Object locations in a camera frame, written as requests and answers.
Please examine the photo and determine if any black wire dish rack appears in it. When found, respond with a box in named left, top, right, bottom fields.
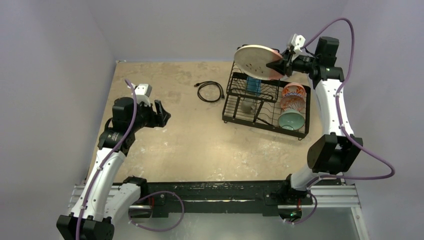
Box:
left=222, top=61, right=311, bottom=140

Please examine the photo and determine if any small grey mug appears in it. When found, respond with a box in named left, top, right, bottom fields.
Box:
left=240, top=98, right=257, bottom=114

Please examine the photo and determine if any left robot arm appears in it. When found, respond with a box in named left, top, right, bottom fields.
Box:
left=56, top=96, right=171, bottom=240

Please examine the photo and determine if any red floral bowl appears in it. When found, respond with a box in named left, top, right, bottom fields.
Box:
left=281, top=82, right=307, bottom=98

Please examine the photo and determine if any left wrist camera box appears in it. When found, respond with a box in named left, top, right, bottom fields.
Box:
left=131, top=83, right=153, bottom=107

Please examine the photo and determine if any red geometric pattern bowl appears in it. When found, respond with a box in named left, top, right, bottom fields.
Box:
left=280, top=95, right=306, bottom=112

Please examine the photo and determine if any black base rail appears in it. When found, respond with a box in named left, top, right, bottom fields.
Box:
left=133, top=180, right=313, bottom=219

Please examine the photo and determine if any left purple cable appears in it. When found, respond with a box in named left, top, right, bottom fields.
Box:
left=75, top=78, right=138, bottom=240

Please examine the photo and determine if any black coiled cable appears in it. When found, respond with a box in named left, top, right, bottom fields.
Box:
left=194, top=80, right=226, bottom=103

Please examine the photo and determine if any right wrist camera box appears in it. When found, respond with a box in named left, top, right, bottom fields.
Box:
left=287, top=33, right=306, bottom=58

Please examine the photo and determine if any purple loop cable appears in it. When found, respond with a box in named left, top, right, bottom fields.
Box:
left=128, top=190, right=185, bottom=233

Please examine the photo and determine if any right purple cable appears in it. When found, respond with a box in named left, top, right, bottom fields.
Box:
left=303, top=17, right=396, bottom=226

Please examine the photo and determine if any mint green bowl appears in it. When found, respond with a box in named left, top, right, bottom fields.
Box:
left=277, top=108, right=306, bottom=131

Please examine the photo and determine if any pink and cream plate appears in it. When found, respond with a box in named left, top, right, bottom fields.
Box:
left=234, top=44, right=284, bottom=81

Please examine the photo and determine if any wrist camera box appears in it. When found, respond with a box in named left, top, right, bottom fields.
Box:
left=287, top=33, right=306, bottom=58
left=131, top=83, right=153, bottom=107

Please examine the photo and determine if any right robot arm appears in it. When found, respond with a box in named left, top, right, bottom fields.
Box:
left=266, top=34, right=363, bottom=204

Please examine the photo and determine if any blue polka dot mug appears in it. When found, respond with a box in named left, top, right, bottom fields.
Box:
left=246, top=76, right=262, bottom=96

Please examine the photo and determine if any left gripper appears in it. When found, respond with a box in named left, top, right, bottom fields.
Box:
left=129, top=98, right=170, bottom=132

